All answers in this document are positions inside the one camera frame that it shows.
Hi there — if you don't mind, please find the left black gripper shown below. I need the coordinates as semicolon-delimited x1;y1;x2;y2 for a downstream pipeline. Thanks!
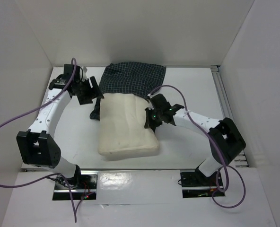
73;76;104;105

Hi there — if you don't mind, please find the cream pillow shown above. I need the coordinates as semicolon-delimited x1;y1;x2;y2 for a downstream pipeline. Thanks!
98;93;159;160

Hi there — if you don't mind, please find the dark checked pillowcase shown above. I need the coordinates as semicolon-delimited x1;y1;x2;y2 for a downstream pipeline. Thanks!
99;61;166;99

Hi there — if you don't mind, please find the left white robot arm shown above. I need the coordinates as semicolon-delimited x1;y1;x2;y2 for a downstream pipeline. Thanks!
16;63;104;189

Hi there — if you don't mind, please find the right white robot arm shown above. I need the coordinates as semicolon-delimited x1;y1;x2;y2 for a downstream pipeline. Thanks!
144;94;246;185

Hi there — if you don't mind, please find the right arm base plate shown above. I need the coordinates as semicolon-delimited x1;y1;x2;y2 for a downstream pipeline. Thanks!
177;170;225;199

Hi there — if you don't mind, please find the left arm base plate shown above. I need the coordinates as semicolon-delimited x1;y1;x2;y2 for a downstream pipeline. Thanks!
52;171;98;201

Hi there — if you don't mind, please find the aluminium rail at right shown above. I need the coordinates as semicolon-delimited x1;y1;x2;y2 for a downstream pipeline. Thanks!
211;66;249;168

